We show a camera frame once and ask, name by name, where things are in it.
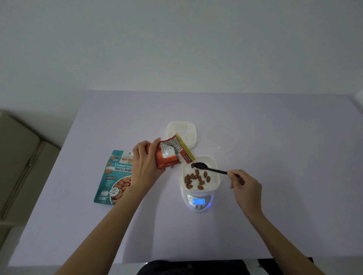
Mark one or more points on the beige sofa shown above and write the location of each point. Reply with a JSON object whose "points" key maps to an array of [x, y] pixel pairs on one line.
{"points": [[17, 158]]}

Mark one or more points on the person's black clothing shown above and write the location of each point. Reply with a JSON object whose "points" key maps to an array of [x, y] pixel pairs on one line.
{"points": [[192, 269]]}

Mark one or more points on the almonds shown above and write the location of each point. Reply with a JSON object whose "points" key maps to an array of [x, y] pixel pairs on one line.
{"points": [[200, 178]]}

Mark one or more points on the person's right hand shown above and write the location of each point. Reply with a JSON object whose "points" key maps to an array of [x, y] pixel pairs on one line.
{"points": [[249, 192]]}

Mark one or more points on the white kitchen scale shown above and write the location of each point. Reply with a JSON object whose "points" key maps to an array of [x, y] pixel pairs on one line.
{"points": [[198, 208]]}

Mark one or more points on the white square plastic container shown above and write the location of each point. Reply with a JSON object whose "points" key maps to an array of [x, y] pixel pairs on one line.
{"points": [[181, 130], [214, 181]]}

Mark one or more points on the person's left forearm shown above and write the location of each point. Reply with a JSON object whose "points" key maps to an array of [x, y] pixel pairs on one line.
{"points": [[105, 232]]}

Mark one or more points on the person's right forearm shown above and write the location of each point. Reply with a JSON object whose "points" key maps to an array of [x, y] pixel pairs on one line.
{"points": [[283, 249]]}

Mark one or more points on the teal roasted almonds bag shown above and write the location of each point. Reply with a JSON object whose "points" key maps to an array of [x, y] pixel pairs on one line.
{"points": [[113, 175]]}

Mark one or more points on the person's left hand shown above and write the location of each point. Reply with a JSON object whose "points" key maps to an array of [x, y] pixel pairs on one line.
{"points": [[144, 167]]}

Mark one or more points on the black plastic spoon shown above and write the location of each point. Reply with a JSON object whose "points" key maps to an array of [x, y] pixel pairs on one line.
{"points": [[215, 170]]}

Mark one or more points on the orange salted almonds bag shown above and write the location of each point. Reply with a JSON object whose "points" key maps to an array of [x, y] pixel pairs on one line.
{"points": [[167, 158]]}

